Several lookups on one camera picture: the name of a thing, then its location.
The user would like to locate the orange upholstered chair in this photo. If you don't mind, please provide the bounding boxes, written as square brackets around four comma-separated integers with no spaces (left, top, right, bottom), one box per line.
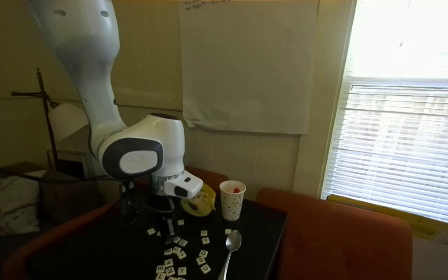
[255,186,415,280]
[0,163,232,280]

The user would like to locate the black framed panel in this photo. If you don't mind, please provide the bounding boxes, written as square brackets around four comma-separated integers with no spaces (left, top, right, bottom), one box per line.
[45,147,98,182]

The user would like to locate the large white paper sheet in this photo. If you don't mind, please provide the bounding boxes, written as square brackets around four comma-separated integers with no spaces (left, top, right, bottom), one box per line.
[177,0,320,136]

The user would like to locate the bright glass window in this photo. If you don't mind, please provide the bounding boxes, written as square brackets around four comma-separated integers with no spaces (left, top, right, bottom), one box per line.
[319,0,448,231]

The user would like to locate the white lamp shade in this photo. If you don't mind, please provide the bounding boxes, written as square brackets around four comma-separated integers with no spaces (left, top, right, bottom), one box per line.
[47,101,92,143]

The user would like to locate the brown wooden side table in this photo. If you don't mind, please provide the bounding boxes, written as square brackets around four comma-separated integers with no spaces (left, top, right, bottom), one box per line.
[0,160,50,177]

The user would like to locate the white window blinds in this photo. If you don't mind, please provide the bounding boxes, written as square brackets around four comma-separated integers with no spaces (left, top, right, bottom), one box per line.
[320,76,448,230]

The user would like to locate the silver metal spoon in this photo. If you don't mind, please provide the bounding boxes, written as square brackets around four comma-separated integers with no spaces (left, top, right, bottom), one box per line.
[216,228,244,280]

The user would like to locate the black square table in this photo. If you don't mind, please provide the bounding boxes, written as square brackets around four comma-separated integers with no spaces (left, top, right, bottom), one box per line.
[23,177,289,280]

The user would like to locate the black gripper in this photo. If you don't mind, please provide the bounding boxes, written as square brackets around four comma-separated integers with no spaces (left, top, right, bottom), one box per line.
[120,177,179,244]

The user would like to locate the white patterned paper cup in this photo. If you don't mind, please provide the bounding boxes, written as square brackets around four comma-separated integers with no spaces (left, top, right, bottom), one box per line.
[218,178,249,222]

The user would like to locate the dark thin stand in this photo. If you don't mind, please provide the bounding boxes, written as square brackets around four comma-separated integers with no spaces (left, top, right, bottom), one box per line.
[9,66,64,172]

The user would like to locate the white patterned pillow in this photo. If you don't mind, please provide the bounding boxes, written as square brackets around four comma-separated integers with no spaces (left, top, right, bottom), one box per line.
[0,169,44,239]

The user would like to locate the yellow window sill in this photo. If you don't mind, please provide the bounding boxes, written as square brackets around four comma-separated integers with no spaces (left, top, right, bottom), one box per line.
[325,192,448,245]

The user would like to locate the dark brown cushion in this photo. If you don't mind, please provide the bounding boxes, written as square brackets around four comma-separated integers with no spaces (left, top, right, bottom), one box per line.
[37,169,124,227]

